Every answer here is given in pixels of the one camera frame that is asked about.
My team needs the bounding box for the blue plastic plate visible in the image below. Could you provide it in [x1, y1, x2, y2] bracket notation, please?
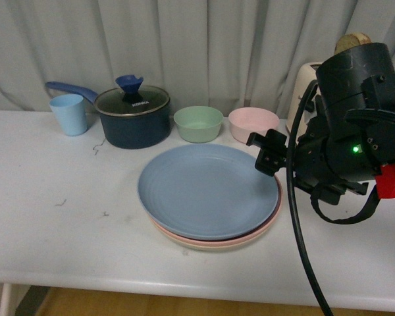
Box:
[138, 144, 280, 241]

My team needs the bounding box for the beige plastic plate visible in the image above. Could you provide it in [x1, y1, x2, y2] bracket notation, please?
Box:
[151, 215, 277, 251]

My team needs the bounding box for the glass pot lid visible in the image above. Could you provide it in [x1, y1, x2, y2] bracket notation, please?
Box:
[94, 74, 170, 117]

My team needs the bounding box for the cream white toaster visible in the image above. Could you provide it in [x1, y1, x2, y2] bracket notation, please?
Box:
[286, 63, 321, 138]

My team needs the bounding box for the white table leg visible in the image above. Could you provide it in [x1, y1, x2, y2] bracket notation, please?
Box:
[0, 283, 14, 316]

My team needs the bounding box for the green plastic bowl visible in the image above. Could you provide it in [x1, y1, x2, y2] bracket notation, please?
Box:
[174, 106, 224, 144]

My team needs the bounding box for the dark blue saucepan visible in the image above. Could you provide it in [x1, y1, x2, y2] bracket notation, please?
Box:
[45, 82, 171, 149]

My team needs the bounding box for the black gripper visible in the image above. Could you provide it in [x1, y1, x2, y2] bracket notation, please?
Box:
[246, 95, 369, 205]

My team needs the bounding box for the grey curtain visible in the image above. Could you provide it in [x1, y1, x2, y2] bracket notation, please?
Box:
[0, 1, 395, 118]

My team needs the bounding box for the pink plastic bowl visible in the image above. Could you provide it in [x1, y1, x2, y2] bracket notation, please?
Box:
[228, 107, 280, 144]

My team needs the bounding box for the pink plastic plate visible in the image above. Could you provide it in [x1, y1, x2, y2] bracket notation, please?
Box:
[147, 175, 284, 247]

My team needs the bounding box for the slice of bread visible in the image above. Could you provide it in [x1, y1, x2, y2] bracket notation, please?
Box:
[334, 32, 372, 55]

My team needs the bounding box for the light blue plastic cup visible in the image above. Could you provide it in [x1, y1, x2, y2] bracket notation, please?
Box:
[49, 94, 88, 136]

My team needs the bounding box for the black cable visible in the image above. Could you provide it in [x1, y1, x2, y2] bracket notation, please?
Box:
[285, 80, 379, 316]

